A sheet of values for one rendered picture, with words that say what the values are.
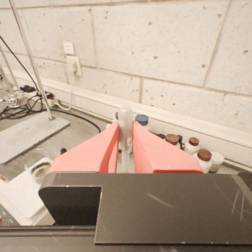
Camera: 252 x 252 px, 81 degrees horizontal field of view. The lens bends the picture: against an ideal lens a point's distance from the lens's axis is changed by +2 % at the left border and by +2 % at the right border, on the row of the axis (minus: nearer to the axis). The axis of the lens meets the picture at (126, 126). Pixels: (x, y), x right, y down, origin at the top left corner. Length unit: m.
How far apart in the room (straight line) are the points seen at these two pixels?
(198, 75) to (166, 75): 0.10
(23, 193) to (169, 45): 0.57
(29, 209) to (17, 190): 0.06
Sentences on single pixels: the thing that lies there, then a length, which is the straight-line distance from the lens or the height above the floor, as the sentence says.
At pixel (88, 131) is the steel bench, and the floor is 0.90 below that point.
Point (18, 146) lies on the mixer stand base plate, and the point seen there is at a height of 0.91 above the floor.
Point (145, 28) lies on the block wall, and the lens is 0.58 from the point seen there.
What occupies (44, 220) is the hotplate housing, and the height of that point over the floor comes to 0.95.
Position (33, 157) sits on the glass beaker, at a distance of 0.41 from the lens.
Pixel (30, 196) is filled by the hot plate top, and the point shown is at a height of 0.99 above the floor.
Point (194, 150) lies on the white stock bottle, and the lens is 0.53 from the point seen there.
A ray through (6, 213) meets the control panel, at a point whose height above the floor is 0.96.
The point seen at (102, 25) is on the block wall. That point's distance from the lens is 0.67.
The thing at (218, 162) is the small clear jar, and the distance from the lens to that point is 0.55.
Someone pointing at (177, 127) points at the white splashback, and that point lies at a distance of 0.58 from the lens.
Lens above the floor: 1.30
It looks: 35 degrees down
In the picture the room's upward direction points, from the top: straight up
